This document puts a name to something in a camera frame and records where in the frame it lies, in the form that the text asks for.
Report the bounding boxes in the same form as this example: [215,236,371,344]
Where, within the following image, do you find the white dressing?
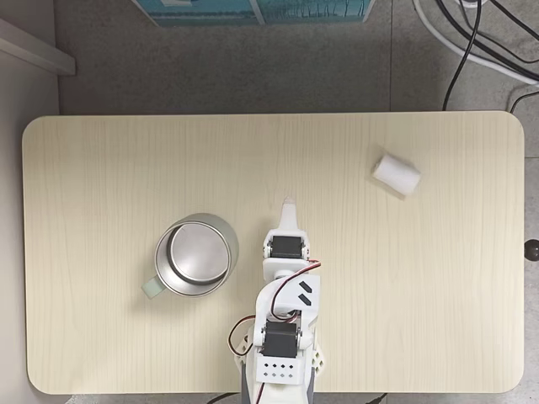
[370,153,423,197]

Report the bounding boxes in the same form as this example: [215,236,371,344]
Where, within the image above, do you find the blue printed box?
[131,0,376,28]

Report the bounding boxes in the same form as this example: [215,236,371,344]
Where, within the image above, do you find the white shelf board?
[0,15,77,77]

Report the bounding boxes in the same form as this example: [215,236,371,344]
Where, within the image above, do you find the steel mug with handle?
[141,213,240,300]

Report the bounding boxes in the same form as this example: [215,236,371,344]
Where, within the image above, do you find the black usb cable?
[205,392,242,404]

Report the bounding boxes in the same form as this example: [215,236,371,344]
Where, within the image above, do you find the thick white cable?
[412,0,539,81]

